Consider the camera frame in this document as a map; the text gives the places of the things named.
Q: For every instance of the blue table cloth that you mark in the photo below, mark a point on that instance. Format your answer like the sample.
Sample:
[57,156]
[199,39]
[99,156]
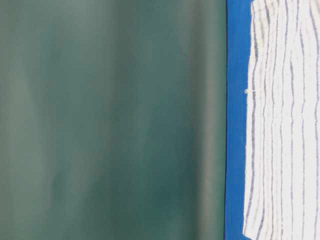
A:
[238,16]

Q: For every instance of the green backdrop sheet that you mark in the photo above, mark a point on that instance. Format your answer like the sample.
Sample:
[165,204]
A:
[112,119]

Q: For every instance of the white blue striped towel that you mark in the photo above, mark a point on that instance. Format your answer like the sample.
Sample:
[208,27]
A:
[282,152]

